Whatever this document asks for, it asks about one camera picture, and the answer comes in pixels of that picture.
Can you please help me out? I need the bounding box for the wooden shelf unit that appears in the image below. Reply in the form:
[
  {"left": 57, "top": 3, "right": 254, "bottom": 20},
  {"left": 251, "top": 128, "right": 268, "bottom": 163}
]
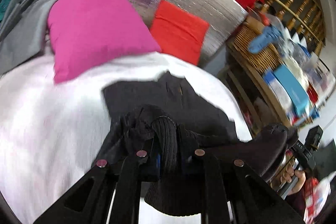
[{"left": 217, "top": 21, "right": 316, "bottom": 135}]

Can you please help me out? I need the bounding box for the black quilted jacket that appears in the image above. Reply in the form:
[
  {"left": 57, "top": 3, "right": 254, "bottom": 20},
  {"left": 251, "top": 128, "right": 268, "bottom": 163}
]
[{"left": 96, "top": 73, "right": 298, "bottom": 217}]

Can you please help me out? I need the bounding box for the grey garment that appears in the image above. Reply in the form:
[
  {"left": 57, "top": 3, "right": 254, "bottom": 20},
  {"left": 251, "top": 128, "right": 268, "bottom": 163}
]
[{"left": 0, "top": 0, "right": 58, "bottom": 74}]

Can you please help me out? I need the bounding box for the light blue cloth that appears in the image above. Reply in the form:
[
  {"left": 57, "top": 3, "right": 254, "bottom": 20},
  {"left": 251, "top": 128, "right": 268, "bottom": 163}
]
[{"left": 248, "top": 25, "right": 282, "bottom": 54}]

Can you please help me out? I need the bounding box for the magenta pillow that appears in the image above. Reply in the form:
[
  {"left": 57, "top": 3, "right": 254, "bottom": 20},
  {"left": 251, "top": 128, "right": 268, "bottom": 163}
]
[{"left": 47, "top": 0, "right": 161, "bottom": 84}]

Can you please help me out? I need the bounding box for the red pillow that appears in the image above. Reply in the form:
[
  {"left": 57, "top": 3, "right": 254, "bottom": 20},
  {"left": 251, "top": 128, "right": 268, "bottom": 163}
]
[{"left": 150, "top": 0, "right": 210, "bottom": 65}]

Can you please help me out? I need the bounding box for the person's right hand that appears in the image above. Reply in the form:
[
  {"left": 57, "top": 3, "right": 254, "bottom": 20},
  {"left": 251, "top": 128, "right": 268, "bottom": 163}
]
[{"left": 278, "top": 164, "right": 306, "bottom": 195}]

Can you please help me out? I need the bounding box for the wicker basket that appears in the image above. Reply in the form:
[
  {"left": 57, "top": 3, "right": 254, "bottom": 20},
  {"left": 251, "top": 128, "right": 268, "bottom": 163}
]
[{"left": 232, "top": 25, "right": 285, "bottom": 75}]

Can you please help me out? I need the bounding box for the blue white box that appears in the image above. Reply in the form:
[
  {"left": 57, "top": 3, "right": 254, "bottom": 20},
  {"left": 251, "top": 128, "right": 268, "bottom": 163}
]
[{"left": 263, "top": 65, "right": 319, "bottom": 126}]

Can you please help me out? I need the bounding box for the white bed blanket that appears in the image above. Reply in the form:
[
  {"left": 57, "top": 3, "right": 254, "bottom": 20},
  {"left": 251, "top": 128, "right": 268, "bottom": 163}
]
[{"left": 1, "top": 52, "right": 251, "bottom": 223}]

